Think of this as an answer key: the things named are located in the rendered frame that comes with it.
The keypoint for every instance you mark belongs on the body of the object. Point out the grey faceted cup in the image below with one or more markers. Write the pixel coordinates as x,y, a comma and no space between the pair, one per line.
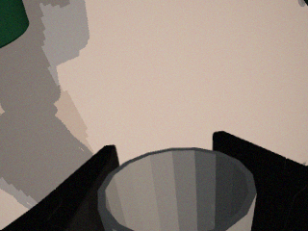
183,189

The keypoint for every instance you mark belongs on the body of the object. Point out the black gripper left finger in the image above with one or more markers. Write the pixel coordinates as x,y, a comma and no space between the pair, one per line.
73,205

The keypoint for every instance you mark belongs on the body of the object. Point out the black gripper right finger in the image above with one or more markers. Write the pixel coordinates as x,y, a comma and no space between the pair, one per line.
282,184

